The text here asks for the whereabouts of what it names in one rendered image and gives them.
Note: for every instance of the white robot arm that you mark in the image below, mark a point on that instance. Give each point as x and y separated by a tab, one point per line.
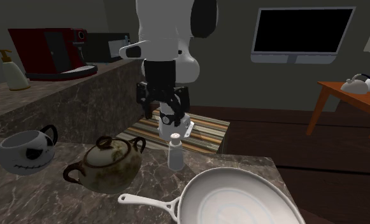
159	24

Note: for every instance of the white salt shaker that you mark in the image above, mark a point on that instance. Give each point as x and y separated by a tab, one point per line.
175	155

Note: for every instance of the grey framed wall television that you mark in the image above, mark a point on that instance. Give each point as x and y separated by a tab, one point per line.
301	29

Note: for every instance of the brown lidded ceramic pot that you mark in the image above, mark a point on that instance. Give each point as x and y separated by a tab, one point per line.
110	170

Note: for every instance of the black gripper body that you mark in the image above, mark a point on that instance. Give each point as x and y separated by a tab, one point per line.
159	74

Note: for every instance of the black toaster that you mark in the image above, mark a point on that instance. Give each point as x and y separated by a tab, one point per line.
99	46

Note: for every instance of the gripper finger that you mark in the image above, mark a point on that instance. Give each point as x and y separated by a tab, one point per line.
181	102
145	99

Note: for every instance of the white frying pan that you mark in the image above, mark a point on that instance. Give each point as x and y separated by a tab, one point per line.
234	201

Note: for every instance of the white skull face mug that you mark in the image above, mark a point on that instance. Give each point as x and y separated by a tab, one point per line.
17	161

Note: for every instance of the small white kettle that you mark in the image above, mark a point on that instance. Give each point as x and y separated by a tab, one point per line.
354	86

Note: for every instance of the orange wooden table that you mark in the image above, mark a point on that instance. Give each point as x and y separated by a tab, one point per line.
349	99

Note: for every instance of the red coffee machine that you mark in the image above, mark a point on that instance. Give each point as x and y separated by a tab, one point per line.
38	51

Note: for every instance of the cream soap dispenser brown pump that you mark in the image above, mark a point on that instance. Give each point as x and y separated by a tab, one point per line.
14	76

